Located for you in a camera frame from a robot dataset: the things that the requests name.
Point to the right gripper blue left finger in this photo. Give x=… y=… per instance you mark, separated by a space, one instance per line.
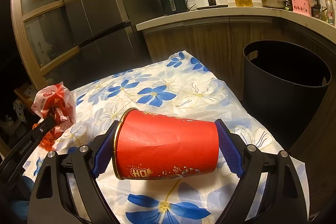
x=103 y=148

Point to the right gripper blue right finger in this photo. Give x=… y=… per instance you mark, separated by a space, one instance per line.
x=232 y=148

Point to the red plastic bag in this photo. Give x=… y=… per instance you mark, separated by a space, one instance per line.
x=50 y=138

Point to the red paper cup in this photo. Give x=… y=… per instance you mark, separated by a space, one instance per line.
x=149 y=146

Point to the red white snack wrapper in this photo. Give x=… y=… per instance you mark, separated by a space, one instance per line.
x=58 y=102

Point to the black trash bin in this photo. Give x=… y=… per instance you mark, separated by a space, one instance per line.
x=284 y=85

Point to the floral blue white tablecloth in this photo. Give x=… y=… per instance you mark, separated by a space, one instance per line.
x=272 y=190

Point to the wooden lower cabinets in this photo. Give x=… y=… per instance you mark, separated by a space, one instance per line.
x=219 y=44

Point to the wooden glass door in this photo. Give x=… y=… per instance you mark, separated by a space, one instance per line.
x=44 y=38

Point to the stainless steel bowl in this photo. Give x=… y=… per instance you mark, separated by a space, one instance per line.
x=276 y=4

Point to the pink plastic basket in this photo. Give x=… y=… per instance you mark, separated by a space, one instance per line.
x=301 y=7

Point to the dark grey refrigerator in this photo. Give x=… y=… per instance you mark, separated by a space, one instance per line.
x=108 y=40

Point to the green beer can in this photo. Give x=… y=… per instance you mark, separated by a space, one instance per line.
x=330 y=12

